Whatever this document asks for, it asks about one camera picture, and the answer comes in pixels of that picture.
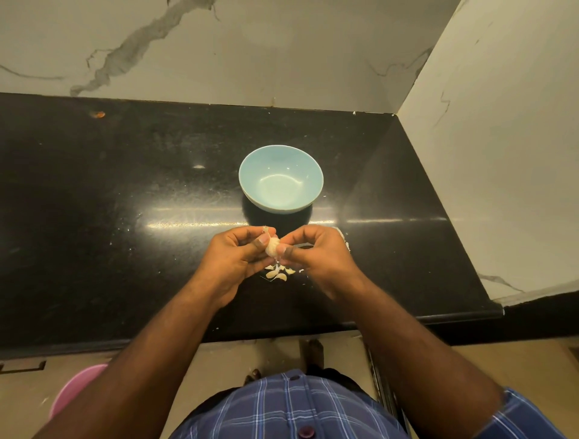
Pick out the person's left hand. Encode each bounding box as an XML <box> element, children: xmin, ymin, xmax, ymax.
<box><xmin>194</xmin><ymin>225</ymin><xmax>277</xmax><ymax>309</ymax></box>

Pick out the person's right hand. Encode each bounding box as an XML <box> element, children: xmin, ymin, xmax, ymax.
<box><xmin>276</xmin><ymin>224</ymin><xmax>363</xmax><ymax>298</ymax></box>

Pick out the pile of garlic skins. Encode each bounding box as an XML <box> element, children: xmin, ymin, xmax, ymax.
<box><xmin>264</xmin><ymin>262</ymin><xmax>305</xmax><ymax>283</ymax></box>

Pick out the light blue bowl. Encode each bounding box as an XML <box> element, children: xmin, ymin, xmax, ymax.
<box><xmin>239</xmin><ymin>145</ymin><xmax>325</xmax><ymax>215</ymax></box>

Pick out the person's right forearm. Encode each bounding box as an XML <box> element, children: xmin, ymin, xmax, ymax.
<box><xmin>333</xmin><ymin>276</ymin><xmax>503</xmax><ymax>439</ymax></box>

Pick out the person's left forearm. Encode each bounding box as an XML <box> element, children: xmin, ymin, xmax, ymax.
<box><xmin>36</xmin><ymin>285</ymin><xmax>227</xmax><ymax>439</ymax></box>

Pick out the black cabinet trim strip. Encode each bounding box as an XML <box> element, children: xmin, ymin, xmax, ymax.
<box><xmin>364</xmin><ymin>344</ymin><xmax>399</xmax><ymax>422</ymax></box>

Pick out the blue plaid shirt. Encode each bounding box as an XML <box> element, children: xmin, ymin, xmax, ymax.
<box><xmin>170</xmin><ymin>369</ymin><xmax>566</xmax><ymax>439</ymax></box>

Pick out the pink plastic bucket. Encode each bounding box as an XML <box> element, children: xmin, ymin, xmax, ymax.
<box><xmin>49</xmin><ymin>364</ymin><xmax>110</xmax><ymax>419</ymax></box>

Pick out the black drawer handle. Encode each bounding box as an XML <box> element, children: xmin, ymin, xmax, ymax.
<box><xmin>0</xmin><ymin>360</ymin><xmax>46</xmax><ymax>374</ymax></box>

